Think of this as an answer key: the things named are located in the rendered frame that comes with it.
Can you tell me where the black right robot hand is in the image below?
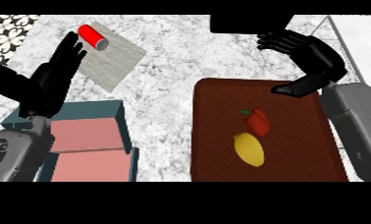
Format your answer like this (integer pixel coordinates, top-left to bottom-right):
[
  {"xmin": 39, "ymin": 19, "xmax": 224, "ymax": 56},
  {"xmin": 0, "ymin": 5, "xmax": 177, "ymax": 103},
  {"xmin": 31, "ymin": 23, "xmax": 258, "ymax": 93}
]
[{"xmin": 257, "ymin": 29, "xmax": 349, "ymax": 99}]

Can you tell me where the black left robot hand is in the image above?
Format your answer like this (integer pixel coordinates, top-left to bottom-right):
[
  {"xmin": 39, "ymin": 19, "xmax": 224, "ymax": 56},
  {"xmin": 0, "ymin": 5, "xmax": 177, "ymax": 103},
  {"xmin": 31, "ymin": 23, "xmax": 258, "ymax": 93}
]
[{"xmin": 0, "ymin": 31, "xmax": 89, "ymax": 120}]

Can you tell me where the red bell pepper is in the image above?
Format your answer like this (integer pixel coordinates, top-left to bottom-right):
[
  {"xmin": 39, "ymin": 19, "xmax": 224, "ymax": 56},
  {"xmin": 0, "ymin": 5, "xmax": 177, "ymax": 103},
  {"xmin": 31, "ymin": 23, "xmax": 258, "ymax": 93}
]
[{"xmin": 241, "ymin": 108, "xmax": 271, "ymax": 138}]

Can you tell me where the teal and pink tiered shelf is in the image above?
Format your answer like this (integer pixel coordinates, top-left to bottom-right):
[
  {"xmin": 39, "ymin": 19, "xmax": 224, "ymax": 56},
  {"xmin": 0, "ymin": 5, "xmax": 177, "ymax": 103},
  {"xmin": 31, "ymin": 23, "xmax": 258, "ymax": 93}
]
[{"xmin": 0, "ymin": 99, "xmax": 140, "ymax": 183}]

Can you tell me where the dark red tray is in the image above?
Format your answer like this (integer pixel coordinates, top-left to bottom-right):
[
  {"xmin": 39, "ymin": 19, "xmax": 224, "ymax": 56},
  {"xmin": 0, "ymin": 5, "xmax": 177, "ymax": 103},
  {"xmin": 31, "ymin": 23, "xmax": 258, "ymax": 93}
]
[{"xmin": 190, "ymin": 77, "xmax": 351, "ymax": 183}]

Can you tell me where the pale sink edge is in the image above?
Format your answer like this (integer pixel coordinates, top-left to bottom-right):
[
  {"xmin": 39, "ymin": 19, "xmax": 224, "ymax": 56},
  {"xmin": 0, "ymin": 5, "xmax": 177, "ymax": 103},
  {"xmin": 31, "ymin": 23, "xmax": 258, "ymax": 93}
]
[{"xmin": 311, "ymin": 15, "xmax": 371, "ymax": 84}]

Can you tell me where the pale wooden cutting board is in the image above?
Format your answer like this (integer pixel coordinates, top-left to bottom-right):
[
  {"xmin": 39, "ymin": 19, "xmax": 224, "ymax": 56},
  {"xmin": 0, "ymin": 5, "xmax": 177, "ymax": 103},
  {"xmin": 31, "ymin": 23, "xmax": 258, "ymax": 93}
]
[{"xmin": 77, "ymin": 21, "xmax": 148, "ymax": 93}]

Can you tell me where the red can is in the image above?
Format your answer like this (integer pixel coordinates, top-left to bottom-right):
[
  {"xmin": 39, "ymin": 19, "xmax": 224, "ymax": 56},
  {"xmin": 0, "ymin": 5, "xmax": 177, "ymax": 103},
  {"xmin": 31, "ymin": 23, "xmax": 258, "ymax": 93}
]
[{"xmin": 77, "ymin": 24, "xmax": 111, "ymax": 52}]

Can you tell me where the patterned black and white tile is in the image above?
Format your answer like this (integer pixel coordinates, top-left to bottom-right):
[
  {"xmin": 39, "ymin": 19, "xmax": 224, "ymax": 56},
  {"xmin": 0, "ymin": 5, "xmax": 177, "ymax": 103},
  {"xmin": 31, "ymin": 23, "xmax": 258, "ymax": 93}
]
[{"xmin": 0, "ymin": 15, "xmax": 43, "ymax": 66}]

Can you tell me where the black appliance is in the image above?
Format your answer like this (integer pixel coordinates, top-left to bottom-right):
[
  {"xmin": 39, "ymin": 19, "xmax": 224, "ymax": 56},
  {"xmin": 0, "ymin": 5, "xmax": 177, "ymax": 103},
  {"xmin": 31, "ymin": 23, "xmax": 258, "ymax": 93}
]
[{"xmin": 210, "ymin": 15, "xmax": 296, "ymax": 34}]

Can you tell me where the yellow lemon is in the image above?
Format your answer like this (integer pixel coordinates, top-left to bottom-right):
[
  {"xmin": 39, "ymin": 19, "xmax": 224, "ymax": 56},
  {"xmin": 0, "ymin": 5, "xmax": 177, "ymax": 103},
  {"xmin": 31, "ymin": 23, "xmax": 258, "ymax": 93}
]
[{"xmin": 233, "ymin": 132, "xmax": 267, "ymax": 168}]

